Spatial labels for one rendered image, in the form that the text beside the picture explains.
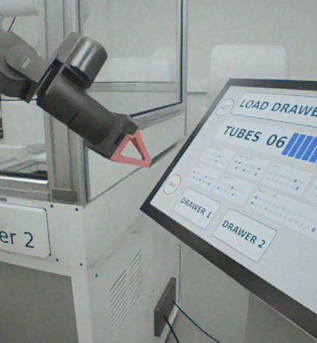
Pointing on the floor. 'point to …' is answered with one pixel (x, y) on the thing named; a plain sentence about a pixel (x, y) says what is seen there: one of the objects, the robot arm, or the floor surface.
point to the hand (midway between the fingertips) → (145, 161)
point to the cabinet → (89, 292)
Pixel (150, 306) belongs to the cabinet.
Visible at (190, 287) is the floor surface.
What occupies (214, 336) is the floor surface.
